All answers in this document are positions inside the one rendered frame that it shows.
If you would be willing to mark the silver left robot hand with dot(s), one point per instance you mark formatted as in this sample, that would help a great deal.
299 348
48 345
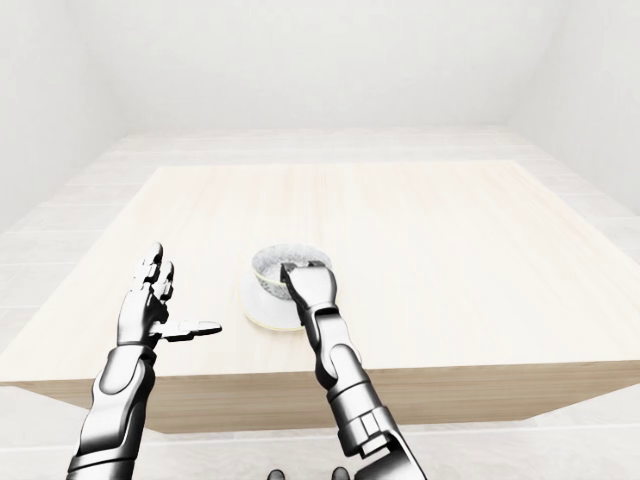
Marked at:
136 312

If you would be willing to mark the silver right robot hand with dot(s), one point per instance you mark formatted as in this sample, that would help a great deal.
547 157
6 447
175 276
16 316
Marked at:
312 287

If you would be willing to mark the patterned bowl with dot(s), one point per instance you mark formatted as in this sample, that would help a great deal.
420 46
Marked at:
275 270

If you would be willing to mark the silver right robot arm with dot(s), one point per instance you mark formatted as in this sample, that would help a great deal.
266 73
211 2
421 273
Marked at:
350 390

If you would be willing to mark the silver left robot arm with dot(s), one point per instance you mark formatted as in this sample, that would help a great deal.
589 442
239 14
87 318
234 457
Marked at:
112 410

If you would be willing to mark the white plate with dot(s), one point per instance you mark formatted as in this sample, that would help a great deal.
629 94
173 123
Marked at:
260 305

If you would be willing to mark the small dark rounded shape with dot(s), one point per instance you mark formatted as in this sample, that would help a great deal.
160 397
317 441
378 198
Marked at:
276 474
340 473

